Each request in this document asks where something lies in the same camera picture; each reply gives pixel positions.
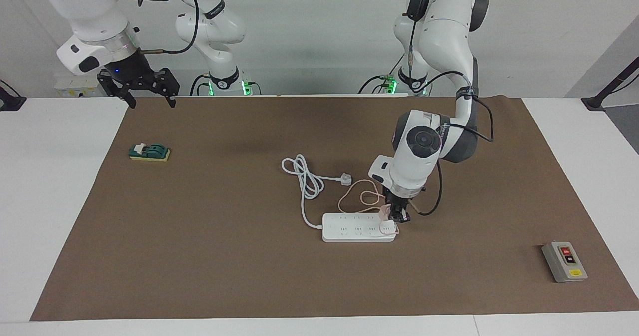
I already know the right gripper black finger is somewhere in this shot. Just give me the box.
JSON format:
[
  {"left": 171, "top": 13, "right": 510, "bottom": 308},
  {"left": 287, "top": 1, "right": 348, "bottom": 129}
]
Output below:
[
  {"left": 97, "top": 69, "right": 136, "bottom": 109},
  {"left": 150, "top": 68, "right": 180, "bottom": 109}
]

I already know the pink charging cable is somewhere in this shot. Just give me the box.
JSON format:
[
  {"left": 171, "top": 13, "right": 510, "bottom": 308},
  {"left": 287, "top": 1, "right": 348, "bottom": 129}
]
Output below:
[{"left": 338, "top": 179, "right": 400, "bottom": 236}]

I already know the white power strip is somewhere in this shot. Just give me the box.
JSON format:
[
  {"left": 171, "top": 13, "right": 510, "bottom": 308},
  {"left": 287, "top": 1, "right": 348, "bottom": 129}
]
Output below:
[{"left": 322, "top": 213, "right": 397, "bottom": 243}]

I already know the white background box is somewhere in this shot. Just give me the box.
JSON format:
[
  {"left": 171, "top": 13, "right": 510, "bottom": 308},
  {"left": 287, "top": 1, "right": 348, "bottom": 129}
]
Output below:
[{"left": 54, "top": 73, "right": 108, "bottom": 98}]

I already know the black clamp stand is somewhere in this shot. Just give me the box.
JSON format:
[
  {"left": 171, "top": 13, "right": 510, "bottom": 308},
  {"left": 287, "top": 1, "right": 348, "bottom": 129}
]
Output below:
[
  {"left": 582, "top": 56, "right": 639, "bottom": 112},
  {"left": 0, "top": 80, "right": 26, "bottom": 112}
]

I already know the brown table mat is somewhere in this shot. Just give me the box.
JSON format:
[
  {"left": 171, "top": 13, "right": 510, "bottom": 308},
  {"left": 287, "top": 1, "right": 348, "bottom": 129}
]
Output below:
[{"left": 30, "top": 96, "right": 639, "bottom": 322}]

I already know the black base cable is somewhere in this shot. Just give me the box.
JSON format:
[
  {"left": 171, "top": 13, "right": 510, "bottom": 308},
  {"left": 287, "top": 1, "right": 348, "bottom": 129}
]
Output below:
[
  {"left": 358, "top": 51, "right": 405, "bottom": 95},
  {"left": 189, "top": 74, "right": 210, "bottom": 97}
]

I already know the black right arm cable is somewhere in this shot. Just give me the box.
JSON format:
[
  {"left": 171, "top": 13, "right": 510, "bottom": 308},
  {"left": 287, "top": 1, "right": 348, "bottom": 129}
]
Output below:
[{"left": 135, "top": 0, "right": 201, "bottom": 56}]

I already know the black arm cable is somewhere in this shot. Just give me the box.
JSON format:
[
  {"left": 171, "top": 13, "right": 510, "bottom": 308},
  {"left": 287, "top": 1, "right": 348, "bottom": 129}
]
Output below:
[
  {"left": 135, "top": 0, "right": 201, "bottom": 56},
  {"left": 405, "top": 11, "right": 495, "bottom": 216}
]

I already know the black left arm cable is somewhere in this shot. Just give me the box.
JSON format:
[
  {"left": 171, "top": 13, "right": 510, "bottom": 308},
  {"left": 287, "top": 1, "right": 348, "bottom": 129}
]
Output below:
[{"left": 405, "top": 11, "right": 495, "bottom": 216}]

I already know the white power cord with plug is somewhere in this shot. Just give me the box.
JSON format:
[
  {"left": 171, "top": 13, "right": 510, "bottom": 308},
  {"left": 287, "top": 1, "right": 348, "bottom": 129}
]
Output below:
[{"left": 281, "top": 154, "right": 353, "bottom": 230}]

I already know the green knife switch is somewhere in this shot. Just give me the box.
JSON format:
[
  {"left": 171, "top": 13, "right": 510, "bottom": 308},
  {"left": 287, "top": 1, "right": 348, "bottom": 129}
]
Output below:
[{"left": 128, "top": 143, "right": 171, "bottom": 163}]

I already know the grey on-off switch box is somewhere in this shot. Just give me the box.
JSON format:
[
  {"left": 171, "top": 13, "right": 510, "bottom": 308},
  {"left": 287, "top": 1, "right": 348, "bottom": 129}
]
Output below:
[{"left": 541, "top": 241, "right": 588, "bottom": 283}]

